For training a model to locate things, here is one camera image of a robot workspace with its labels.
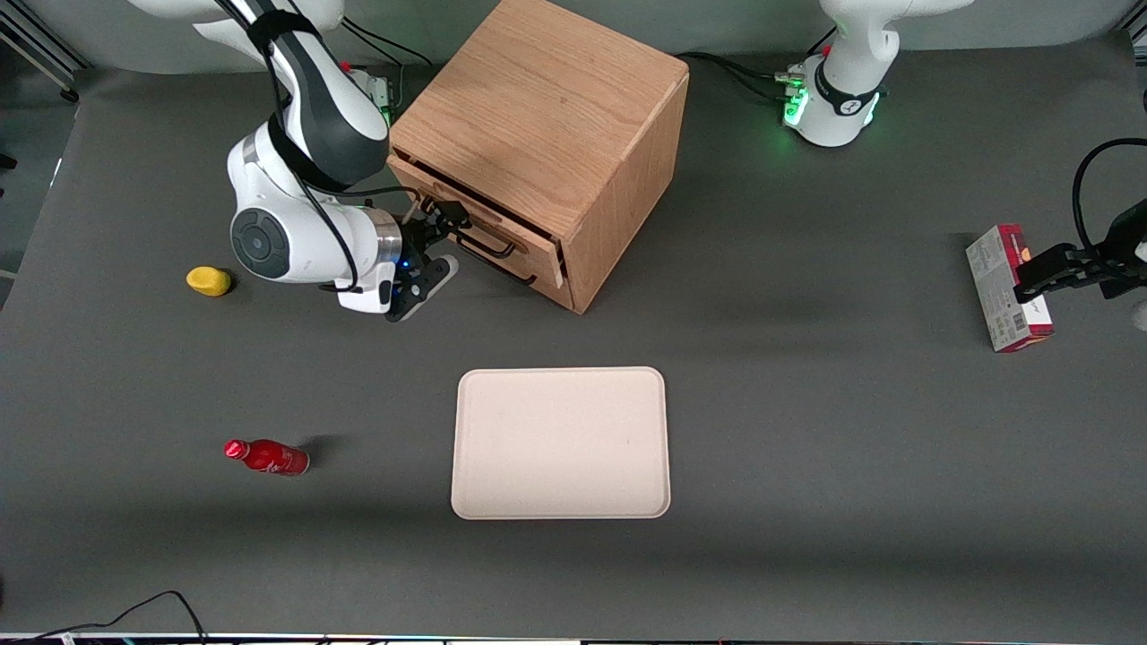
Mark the beige rectangular tray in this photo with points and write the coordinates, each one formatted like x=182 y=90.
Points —
x=560 y=443

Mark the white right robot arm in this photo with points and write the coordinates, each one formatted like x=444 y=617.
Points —
x=296 y=242

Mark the red plaid carton box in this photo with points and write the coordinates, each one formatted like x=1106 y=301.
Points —
x=995 y=269

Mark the red bottle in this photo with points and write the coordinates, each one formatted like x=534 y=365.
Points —
x=269 y=457

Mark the aluminium frame rail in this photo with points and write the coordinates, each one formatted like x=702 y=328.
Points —
x=36 y=40

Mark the wooden two-drawer cabinet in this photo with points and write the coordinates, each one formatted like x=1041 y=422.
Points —
x=547 y=107

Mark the yellow toy lemon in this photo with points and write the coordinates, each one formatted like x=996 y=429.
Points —
x=208 y=280

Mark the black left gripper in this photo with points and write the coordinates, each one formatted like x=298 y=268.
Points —
x=1126 y=240

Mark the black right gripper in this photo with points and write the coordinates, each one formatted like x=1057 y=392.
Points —
x=418 y=238

